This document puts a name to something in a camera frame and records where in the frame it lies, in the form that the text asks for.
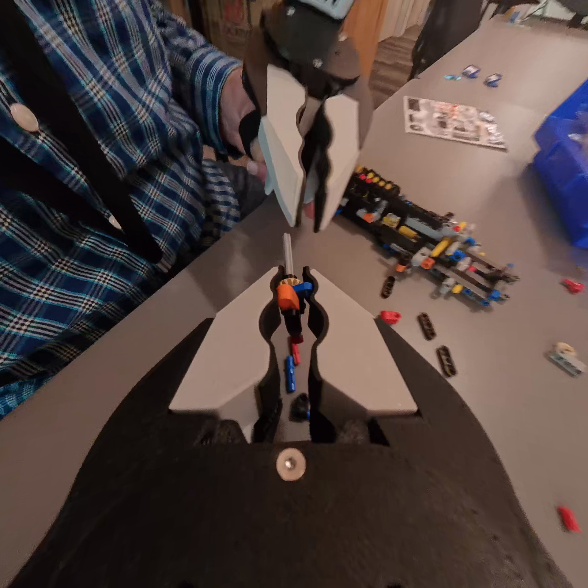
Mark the red lego pin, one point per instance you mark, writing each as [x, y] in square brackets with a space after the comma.
[295, 354]

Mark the orange red lego piece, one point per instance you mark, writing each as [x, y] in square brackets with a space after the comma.
[568, 519]

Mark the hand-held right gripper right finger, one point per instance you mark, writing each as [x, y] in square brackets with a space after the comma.
[363, 363]

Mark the person's left forearm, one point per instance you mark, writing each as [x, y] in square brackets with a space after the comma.
[202, 82]

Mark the long lego chassis model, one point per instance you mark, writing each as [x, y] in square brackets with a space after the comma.
[413, 220]

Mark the blue white lego piece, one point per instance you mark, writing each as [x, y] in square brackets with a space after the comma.
[471, 71]
[491, 79]

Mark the small lego axle assembly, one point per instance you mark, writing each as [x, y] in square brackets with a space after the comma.
[287, 298]

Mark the black short lego beam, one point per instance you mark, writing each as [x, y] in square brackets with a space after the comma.
[388, 287]
[427, 326]
[445, 361]

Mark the clear bag of lego parts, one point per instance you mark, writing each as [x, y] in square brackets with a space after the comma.
[579, 131]

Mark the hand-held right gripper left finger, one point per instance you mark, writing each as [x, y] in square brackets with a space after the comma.
[220, 363]

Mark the grey tan lego piece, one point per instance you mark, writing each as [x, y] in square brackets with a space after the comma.
[567, 359]

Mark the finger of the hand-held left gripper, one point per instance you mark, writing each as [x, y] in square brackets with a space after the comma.
[282, 151]
[342, 147]

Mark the blue plaid shirt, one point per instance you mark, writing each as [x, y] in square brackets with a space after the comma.
[69, 275]

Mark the lego instruction booklet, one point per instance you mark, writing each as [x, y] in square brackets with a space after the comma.
[454, 121]

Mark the black lego connector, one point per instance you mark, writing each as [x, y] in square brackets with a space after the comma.
[301, 406]

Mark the brown cardboard box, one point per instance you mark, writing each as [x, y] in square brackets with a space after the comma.
[229, 23]

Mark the blue plastic storage bin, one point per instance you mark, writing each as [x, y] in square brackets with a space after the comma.
[560, 183]

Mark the red lego connector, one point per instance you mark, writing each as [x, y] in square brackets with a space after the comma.
[573, 285]
[390, 316]

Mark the blue lego pin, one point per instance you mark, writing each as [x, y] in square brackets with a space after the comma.
[290, 374]

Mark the person's left hand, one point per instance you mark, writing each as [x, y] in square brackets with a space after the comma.
[232, 119]

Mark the black office chair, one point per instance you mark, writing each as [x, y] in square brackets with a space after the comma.
[441, 36]

